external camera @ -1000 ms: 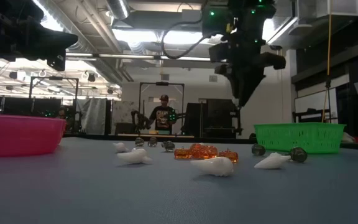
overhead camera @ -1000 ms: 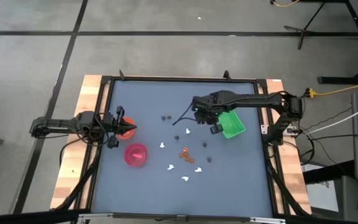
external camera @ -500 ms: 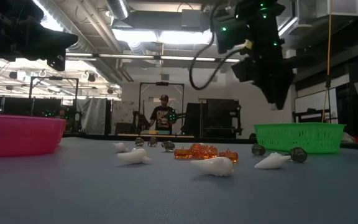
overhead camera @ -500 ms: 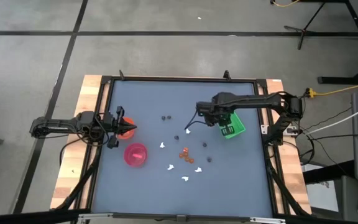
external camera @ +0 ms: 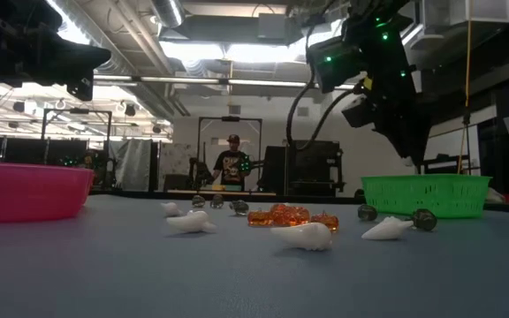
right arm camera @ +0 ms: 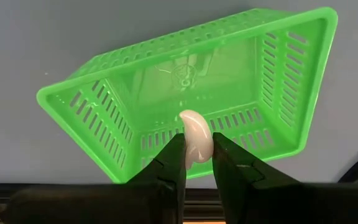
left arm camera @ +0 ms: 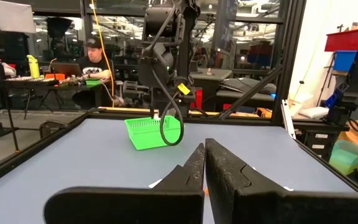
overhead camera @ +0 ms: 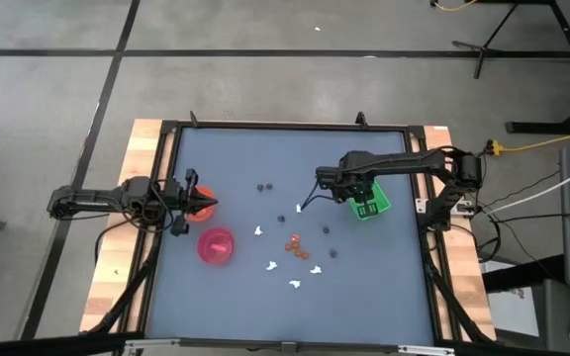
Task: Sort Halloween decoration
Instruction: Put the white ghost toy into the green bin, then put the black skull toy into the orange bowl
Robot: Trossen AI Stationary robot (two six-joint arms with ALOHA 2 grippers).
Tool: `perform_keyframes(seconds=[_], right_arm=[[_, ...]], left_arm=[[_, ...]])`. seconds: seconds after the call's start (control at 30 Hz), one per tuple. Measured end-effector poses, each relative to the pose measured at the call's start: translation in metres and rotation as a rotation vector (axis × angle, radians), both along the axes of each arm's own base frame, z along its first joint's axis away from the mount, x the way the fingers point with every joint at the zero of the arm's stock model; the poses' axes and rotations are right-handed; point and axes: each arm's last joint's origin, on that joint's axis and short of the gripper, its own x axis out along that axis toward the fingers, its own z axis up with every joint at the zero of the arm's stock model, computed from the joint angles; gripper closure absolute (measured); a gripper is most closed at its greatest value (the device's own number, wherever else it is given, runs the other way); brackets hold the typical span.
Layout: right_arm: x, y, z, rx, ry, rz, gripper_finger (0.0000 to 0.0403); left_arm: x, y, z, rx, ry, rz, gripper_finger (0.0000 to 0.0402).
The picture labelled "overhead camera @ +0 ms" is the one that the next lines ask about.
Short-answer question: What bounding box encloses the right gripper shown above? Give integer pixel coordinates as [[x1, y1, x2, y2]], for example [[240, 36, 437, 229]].
[[315, 165, 380, 219]]

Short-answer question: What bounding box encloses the pink plastic bowl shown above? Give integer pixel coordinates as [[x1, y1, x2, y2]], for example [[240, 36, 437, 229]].
[[196, 226, 237, 267]]

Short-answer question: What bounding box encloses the thin yellow cable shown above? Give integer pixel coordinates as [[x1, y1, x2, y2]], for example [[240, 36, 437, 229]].
[[430, 0, 479, 12]]

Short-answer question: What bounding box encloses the green plastic basket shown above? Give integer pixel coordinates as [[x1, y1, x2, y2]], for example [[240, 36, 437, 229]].
[[348, 180, 393, 222]]

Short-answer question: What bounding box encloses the white cable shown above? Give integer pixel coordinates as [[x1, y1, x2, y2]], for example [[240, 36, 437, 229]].
[[482, 157, 570, 217]]

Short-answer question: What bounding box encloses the black desk leg frame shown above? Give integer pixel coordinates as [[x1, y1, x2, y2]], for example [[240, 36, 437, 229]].
[[506, 0, 570, 135]]

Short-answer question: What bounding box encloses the left arm supply cable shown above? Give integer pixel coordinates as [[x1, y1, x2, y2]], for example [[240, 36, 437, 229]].
[[94, 217, 141, 268]]

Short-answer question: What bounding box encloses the orange plastic bowl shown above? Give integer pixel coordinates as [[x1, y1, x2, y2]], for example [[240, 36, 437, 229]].
[[183, 186, 217, 223]]

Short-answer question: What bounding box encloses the grey-blue table mat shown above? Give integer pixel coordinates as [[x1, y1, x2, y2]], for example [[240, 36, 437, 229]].
[[144, 127, 437, 347]]

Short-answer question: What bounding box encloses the yellow extension cable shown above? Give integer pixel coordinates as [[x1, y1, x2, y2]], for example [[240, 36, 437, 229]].
[[502, 125, 570, 153]]

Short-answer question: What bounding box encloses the black aluminium table frame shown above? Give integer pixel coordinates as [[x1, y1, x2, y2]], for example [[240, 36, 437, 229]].
[[79, 111, 497, 356]]

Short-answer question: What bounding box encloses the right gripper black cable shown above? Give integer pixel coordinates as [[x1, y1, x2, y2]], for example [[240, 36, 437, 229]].
[[302, 178, 339, 213]]

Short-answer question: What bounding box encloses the black desk beam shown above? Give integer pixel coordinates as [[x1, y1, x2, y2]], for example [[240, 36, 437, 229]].
[[480, 254, 566, 293]]

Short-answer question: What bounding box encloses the black tripod stand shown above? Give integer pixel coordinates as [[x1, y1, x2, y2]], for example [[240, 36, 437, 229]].
[[451, 3, 519, 80]]

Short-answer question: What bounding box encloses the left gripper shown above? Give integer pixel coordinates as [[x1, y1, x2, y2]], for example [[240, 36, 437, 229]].
[[164, 168, 219, 237]]

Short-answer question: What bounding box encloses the black floor cable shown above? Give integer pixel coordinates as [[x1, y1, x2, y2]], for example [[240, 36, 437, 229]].
[[482, 212, 563, 226]]

